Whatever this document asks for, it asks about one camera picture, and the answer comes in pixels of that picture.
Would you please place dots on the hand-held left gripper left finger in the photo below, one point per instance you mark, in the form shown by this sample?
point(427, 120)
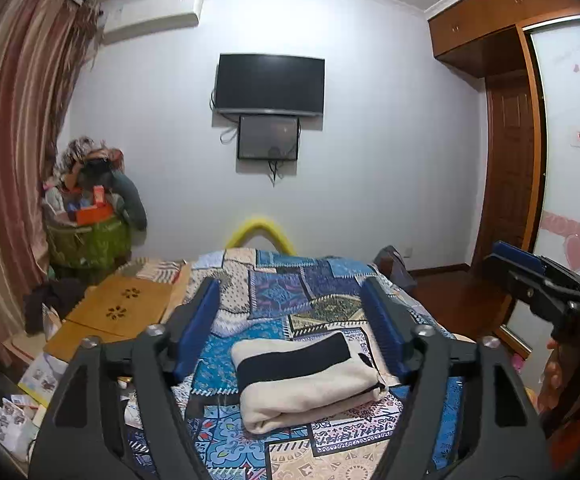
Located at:
point(200, 325)

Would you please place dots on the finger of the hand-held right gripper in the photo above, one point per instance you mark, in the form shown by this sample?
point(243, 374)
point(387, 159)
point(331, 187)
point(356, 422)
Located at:
point(524, 290)
point(517, 251)

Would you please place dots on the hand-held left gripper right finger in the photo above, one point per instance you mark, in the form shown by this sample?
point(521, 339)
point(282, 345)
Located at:
point(384, 330)

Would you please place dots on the cream and navy knit sweater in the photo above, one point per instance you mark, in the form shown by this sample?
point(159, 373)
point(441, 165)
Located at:
point(300, 390)

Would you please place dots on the pile of mixed clothes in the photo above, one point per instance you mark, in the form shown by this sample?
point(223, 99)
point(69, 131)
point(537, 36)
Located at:
point(80, 160)

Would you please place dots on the person's right hand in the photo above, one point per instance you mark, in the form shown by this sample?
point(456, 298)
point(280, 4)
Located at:
point(552, 375)

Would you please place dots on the wooden folding table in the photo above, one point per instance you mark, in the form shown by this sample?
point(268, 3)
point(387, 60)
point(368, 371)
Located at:
point(120, 305)

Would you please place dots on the blue patchwork blanket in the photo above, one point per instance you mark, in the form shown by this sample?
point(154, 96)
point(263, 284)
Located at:
point(280, 280)

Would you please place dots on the yellow foam tube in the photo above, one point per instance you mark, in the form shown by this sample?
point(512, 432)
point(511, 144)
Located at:
point(257, 225)

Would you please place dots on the grey cloth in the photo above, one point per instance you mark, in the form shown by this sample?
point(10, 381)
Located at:
point(132, 200)

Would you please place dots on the white sliding wardrobe door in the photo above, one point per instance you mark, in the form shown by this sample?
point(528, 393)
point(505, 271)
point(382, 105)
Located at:
point(564, 110)

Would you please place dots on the dark garment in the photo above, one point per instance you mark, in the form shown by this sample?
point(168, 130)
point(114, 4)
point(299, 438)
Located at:
point(52, 300)

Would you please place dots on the orange box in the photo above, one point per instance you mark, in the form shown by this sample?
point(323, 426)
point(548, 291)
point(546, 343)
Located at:
point(95, 215)

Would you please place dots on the pile of papers and boxes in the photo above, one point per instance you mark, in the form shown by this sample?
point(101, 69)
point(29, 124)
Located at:
point(25, 410)

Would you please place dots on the small black monitor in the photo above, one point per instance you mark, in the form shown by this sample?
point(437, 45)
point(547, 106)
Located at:
point(268, 137)

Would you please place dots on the wooden wardrobe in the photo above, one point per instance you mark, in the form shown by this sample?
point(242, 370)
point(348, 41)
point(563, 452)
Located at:
point(479, 25)

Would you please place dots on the striped maroon curtain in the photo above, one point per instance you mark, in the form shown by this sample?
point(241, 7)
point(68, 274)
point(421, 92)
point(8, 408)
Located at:
point(10, 135)

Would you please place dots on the white air conditioner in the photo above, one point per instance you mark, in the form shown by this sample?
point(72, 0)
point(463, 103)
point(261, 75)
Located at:
point(155, 12)

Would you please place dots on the white wall socket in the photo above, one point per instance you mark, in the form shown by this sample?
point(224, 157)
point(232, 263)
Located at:
point(409, 253)

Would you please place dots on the black wall television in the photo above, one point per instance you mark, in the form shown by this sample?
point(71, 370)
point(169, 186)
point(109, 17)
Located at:
point(270, 82)

